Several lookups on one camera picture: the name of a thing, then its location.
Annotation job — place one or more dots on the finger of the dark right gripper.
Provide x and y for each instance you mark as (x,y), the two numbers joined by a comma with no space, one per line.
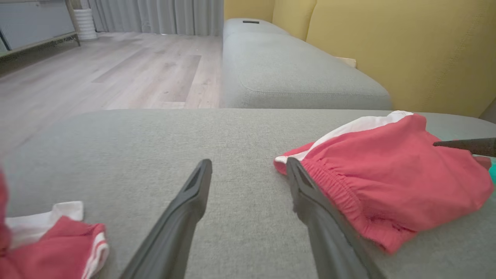
(476,146)

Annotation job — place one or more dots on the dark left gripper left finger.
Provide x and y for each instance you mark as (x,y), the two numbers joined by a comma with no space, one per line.
(178,217)

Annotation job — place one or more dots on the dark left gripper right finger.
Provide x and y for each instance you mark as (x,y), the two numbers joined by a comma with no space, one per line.
(321,232)

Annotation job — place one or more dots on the red shorts with white trim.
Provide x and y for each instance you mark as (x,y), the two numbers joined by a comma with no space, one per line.
(395,178)

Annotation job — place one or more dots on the red and white shirt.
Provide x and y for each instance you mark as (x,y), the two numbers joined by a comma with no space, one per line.
(50,248)

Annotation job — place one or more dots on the large grey sofa seat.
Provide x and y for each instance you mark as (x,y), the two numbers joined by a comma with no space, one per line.
(193,135)

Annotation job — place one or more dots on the wide yellow sofa back cushion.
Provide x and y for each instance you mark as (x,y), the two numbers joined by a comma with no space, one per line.
(418,50)

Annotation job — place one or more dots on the grey pleated curtain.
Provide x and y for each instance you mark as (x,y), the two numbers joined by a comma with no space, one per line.
(162,15)

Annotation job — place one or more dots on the black remote control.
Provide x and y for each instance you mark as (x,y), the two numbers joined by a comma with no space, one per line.
(250,21)

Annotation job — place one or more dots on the white ribbed vase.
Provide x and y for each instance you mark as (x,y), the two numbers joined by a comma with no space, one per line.
(85,24)

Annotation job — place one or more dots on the narrow yellow sofa back cushion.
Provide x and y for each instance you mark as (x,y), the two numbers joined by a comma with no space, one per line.
(292,15)
(248,8)

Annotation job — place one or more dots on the grey cabinet with wooden frame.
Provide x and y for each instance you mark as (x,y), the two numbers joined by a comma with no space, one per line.
(31,23)

